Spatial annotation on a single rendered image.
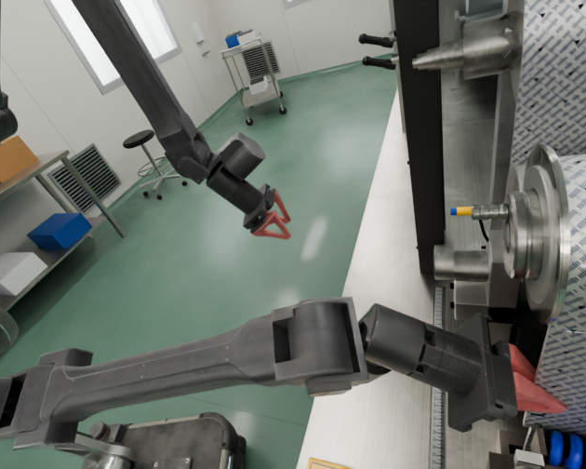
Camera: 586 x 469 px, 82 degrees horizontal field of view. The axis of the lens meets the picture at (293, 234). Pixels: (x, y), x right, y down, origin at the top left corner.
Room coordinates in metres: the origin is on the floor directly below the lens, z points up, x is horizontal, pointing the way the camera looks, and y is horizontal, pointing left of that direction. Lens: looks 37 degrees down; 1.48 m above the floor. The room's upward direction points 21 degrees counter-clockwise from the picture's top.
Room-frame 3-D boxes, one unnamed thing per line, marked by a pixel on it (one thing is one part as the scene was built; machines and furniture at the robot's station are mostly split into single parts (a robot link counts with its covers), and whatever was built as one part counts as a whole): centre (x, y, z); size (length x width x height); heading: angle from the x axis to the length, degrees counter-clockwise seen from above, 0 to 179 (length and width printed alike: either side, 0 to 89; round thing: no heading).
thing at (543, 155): (0.18, -0.19, 1.25); 0.15 x 0.01 x 0.15; 148
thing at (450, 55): (0.44, -0.26, 1.33); 0.06 x 0.03 x 0.03; 58
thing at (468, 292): (0.23, -0.18, 1.05); 0.06 x 0.05 x 0.31; 58
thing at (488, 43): (0.41, -0.31, 1.33); 0.06 x 0.06 x 0.06; 58
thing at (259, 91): (5.04, -0.29, 0.51); 0.91 x 0.58 x 1.02; 172
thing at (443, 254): (0.25, -0.15, 1.18); 0.04 x 0.02 x 0.04; 148
